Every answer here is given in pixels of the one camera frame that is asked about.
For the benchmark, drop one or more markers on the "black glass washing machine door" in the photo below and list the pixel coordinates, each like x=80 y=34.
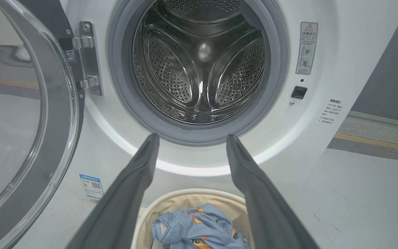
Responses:
x=62 y=145

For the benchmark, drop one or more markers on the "small QR code sticker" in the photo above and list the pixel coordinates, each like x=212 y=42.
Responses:
x=70 y=57

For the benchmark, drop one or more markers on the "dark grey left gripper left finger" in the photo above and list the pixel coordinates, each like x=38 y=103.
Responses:
x=123 y=193

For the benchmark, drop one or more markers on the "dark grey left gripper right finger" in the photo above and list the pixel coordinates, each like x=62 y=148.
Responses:
x=264 y=207

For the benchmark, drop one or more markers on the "cream canvas laundry basket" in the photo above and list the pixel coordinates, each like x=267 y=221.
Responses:
x=171 y=204

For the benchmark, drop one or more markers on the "blue cartoon print garment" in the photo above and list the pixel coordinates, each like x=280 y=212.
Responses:
x=199 y=224

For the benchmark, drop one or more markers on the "grey rubber door gasket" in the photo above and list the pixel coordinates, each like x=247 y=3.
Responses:
x=123 y=86

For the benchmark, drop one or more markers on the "black door latch socket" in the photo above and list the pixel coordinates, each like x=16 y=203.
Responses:
x=299 y=92

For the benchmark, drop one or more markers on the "stainless steel washer drum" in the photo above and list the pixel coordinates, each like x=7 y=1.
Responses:
x=199 y=52

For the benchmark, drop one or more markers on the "blue energy label sticker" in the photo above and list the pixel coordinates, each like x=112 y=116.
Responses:
x=92 y=186

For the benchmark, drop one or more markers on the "silver metal door hinge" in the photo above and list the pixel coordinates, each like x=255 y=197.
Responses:
x=90 y=58

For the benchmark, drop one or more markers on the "white front-load washing machine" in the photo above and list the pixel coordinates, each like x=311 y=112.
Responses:
x=323 y=138

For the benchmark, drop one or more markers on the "grey warning sticker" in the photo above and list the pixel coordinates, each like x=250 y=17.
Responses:
x=306 y=48

